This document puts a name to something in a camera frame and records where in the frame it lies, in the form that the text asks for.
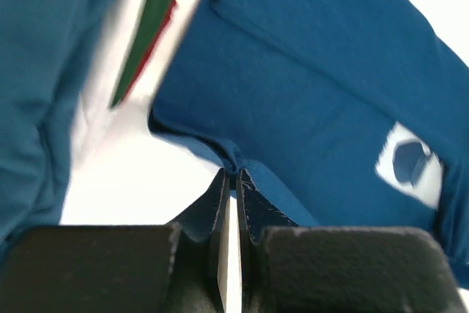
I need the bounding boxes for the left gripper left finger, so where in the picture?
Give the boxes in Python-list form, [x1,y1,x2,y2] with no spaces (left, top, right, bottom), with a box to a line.
[1,170,230,312]

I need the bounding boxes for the folded light blue t shirt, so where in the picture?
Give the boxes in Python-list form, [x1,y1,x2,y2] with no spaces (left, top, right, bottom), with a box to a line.
[1,0,116,246]

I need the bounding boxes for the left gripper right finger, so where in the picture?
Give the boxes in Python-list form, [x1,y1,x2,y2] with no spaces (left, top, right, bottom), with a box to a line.
[236,170,466,312]

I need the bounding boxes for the folded green t shirt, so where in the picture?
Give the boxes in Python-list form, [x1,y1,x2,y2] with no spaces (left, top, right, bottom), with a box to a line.
[109,0,177,108]

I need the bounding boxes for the folded red t shirt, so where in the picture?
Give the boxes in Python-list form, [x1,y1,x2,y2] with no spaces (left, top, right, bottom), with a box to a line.
[130,0,177,86]

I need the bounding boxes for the dark blue t shirt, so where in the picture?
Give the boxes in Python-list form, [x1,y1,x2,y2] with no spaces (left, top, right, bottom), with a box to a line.
[149,0,468,285]

